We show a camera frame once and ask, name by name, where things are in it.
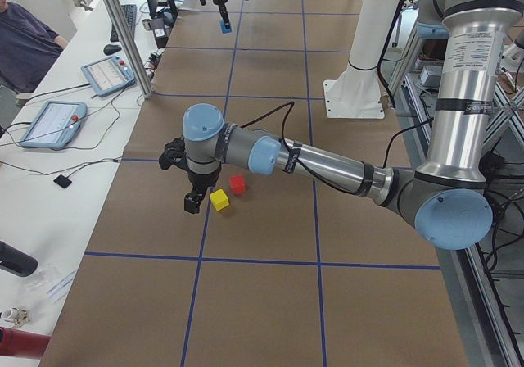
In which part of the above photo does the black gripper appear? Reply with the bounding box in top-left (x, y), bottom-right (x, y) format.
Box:
top-left (212, 0), bottom-right (229, 24)
top-left (183, 170), bottom-right (220, 214)

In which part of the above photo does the blue wooden block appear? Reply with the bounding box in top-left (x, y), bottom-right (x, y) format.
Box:
top-left (219, 20), bottom-right (232, 34)

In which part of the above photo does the yellow wooden block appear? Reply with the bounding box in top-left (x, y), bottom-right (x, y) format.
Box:
top-left (210, 188), bottom-right (230, 211)

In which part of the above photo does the red wooden block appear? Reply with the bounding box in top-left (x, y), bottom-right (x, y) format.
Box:
top-left (228, 174), bottom-right (247, 196)

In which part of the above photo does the black power adapter box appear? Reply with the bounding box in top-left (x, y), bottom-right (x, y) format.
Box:
top-left (142, 18), bottom-right (169, 48)

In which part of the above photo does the black keyboard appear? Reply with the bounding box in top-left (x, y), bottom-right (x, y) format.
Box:
top-left (109, 3), bottom-right (138, 43)

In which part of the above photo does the black computer mouse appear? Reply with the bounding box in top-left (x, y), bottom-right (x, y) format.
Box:
top-left (102, 43), bottom-right (122, 56)

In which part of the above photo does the far teach pendant tablet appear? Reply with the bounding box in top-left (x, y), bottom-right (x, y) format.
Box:
top-left (80, 56), bottom-right (136, 97)

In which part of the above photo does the teach pendant tablet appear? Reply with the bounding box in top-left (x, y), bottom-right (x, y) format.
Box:
top-left (18, 101), bottom-right (88, 150)
top-left (80, 56), bottom-right (136, 97)

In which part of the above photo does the small black square pad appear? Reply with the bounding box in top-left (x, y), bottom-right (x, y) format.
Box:
top-left (53, 174), bottom-right (72, 189)

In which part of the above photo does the near teach pendant tablet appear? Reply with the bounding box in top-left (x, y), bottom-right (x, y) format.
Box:
top-left (18, 101), bottom-right (88, 150)

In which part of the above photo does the black cylinder on desk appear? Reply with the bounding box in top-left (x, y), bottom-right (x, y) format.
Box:
top-left (1, 242), bottom-right (38, 277)

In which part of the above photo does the seated person in navy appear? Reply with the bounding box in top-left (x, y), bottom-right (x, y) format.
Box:
top-left (1, 0), bottom-right (69, 94)

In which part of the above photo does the red cylinder on desk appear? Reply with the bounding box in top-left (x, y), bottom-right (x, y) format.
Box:
top-left (1, 327), bottom-right (51, 359)

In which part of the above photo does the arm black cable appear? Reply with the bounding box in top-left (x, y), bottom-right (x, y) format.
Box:
top-left (237, 101), bottom-right (435, 196)

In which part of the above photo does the aluminium frame post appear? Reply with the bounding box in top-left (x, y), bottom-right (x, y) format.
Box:
top-left (103, 0), bottom-right (152, 99)

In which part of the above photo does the aluminium truss frame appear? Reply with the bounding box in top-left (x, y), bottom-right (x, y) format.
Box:
top-left (392, 17), bottom-right (523, 366)

